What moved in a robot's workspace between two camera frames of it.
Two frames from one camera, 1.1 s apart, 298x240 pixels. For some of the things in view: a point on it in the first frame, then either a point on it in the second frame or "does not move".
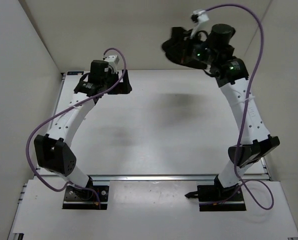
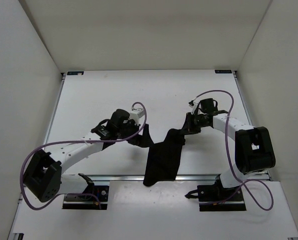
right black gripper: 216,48 → 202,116
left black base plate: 76,198 does not move
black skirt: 180,48 → 163,159
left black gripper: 124,86 → 142,140
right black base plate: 211,193 does not move
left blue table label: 75,73 does not move
